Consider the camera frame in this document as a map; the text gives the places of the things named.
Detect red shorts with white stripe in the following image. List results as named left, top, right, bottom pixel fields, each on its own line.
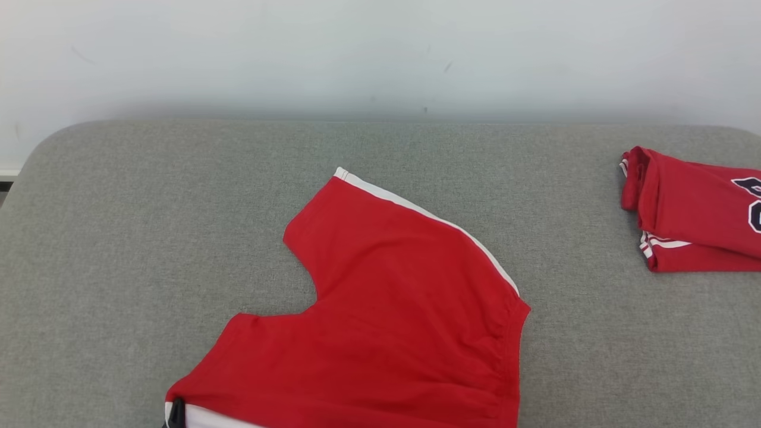
left=165, top=167, right=531, bottom=428

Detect red basketball jersey with number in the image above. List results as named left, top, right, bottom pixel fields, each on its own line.
left=620, top=146, right=761, bottom=273

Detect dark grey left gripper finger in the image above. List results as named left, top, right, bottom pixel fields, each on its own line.
left=162, top=397, right=186, bottom=428

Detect grey fabric sofa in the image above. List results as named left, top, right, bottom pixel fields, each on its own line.
left=0, top=119, right=761, bottom=428

